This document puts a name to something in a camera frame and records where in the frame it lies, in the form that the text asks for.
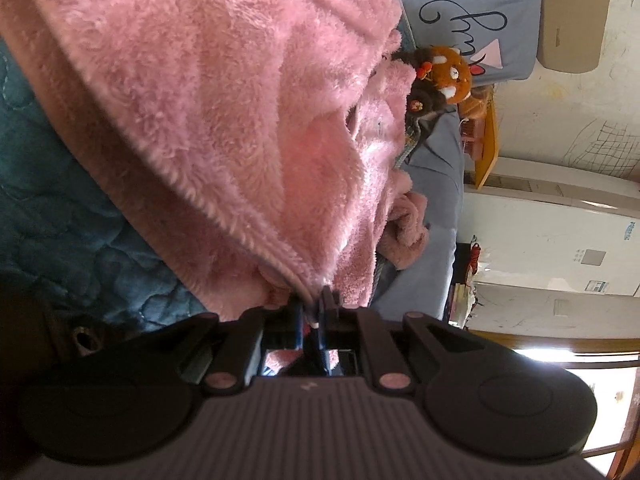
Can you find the white standing air conditioner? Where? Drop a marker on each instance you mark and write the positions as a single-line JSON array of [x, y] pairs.
[[550, 240]]

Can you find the red panda plush toy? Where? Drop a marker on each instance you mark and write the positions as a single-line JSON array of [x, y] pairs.
[[447, 75]]

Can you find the blue quilted bed cover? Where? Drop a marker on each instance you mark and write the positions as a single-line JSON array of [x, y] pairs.
[[60, 220]]

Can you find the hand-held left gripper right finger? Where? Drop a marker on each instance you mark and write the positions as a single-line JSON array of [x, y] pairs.
[[320, 335]]

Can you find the small pink fleece garment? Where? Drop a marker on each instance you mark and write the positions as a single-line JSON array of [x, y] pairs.
[[407, 230]]

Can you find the red hanging ornament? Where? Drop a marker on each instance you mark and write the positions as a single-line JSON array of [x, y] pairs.
[[476, 257]]

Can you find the cardboard box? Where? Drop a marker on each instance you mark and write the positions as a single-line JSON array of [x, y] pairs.
[[575, 15]]

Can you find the wooden window frame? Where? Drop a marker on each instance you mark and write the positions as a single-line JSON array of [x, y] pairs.
[[575, 342]]

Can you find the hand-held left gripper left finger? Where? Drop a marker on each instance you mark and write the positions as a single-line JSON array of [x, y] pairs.
[[298, 330]]

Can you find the pink fleece jacket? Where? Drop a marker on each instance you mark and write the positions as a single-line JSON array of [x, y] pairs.
[[210, 110]]

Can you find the yellow board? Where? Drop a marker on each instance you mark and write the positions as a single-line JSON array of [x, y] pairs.
[[487, 150]]

